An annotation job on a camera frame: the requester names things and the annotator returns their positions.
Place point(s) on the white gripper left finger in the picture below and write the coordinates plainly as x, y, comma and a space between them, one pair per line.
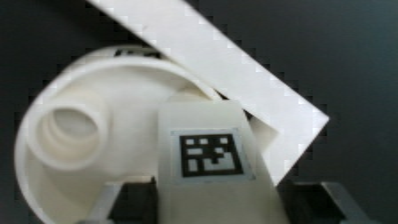
126, 203

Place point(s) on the white round stool seat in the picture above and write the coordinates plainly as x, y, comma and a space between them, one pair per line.
87, 137

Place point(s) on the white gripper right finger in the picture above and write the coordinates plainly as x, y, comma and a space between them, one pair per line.
320, 204

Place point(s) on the white right barrier rail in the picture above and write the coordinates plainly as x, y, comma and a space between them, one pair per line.
171, 26

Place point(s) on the white stool leg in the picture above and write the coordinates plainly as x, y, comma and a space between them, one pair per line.
215, 188

